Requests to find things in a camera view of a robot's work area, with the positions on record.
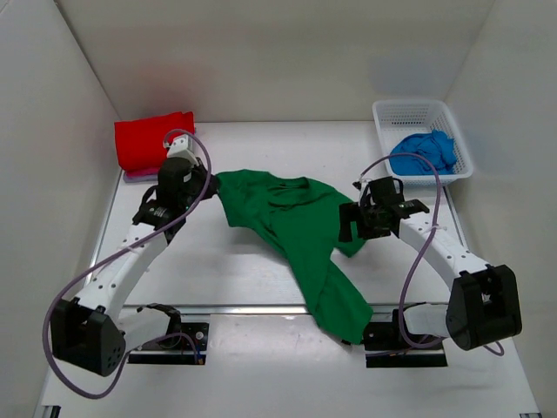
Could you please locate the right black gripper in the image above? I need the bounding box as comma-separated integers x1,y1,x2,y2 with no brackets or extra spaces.
339,201,389,244

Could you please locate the green t-shirt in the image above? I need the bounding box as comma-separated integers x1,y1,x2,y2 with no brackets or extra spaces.
217,170,373,345

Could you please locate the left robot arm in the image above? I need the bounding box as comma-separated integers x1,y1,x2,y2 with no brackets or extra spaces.
44,157,216,377

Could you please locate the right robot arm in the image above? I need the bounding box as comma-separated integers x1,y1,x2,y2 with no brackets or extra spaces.
339,177,523,351

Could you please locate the pink folded t-shirt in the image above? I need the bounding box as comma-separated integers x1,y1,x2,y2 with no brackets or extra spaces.
125,167,158,179

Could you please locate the red folded t-shirt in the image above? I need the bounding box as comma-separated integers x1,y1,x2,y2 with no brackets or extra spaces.
114,111,195,172

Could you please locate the white plastic basket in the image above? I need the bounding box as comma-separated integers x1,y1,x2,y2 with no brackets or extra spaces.
372,98,473,185

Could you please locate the blue crumpled t-shirt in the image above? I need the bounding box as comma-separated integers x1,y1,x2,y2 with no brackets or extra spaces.
390,130,457,176

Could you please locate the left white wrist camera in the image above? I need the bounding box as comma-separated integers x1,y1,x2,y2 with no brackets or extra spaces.
167,134,198,165

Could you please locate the aluminium table rail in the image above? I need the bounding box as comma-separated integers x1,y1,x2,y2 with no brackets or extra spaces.
98,182,466,314

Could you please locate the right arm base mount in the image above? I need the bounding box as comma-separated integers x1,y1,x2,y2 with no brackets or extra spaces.
340,305,447,369

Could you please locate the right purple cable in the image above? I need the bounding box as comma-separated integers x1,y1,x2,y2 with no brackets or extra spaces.
353,152,506,356

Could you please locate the purple cable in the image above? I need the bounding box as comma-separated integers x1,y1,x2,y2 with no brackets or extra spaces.
353,152,506,356
43,129,213,400

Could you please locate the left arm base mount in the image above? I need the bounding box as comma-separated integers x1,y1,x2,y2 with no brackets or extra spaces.
128,303,210,366

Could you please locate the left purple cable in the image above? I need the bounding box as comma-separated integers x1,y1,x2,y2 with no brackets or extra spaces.
43,129,213,400

